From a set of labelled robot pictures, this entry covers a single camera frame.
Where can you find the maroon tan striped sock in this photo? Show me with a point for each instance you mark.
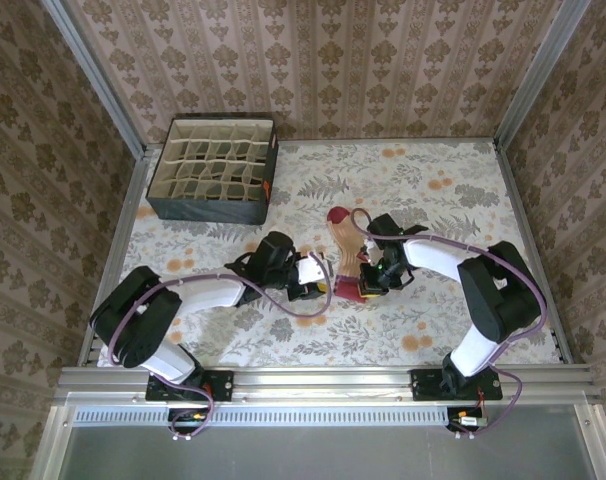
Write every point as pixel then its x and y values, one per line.
pixel 347 250

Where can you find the dark fabric divider organizer box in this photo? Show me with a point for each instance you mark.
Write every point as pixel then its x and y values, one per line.
pixel 208 212

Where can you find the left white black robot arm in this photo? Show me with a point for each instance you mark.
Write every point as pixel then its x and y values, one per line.
pixel 203 295

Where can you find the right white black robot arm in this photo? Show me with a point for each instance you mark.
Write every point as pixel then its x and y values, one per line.
pixel 433 260

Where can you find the floral printed tablecloth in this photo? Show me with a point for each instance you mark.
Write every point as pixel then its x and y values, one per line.
pixel 383 340

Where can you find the right black connector plate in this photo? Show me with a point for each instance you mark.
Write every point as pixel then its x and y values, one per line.
pixel 455 417

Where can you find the black connector plate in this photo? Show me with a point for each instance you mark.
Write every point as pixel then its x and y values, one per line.
pixel 455 417
pixel 180 417

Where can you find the grey metal panel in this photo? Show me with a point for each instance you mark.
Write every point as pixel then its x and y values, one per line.
pixel 323 455

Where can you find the left black connector plate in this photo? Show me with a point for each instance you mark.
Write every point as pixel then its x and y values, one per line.
pixel 180 417

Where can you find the aluminium mounting rail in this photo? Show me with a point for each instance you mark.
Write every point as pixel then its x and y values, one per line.
pixel 323 382

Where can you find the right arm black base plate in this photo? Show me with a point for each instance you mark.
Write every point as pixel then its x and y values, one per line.
pixel 425 386

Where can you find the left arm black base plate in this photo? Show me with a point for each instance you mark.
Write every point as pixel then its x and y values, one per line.
pixel 223 386

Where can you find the right aluminium side rail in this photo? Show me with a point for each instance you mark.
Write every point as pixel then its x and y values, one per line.
pixel 533 250

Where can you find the aluminium side rail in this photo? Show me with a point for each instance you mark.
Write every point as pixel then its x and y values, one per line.
pixel 115 250
pixel 533 250

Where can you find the left aluminium side rail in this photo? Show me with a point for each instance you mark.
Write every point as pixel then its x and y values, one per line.
pixel 115 250

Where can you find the right aluminium frame post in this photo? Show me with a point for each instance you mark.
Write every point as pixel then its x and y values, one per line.
pixel 539 75

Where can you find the aluminium frame post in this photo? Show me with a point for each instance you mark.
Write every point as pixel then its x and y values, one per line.
pixel 539 75
pixel 98 75

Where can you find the left aluminium frame post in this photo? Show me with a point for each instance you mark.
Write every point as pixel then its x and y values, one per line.
pixel 98 75

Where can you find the right aluminium frame leg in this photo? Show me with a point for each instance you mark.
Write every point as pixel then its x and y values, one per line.
pixel 595 445

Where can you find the aluminium frame leg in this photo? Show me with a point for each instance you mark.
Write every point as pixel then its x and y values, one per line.
pixel 595 445
pixel 48 445

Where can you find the left aluminium frame leg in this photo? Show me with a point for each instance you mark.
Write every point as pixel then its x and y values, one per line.
pixel 48 445

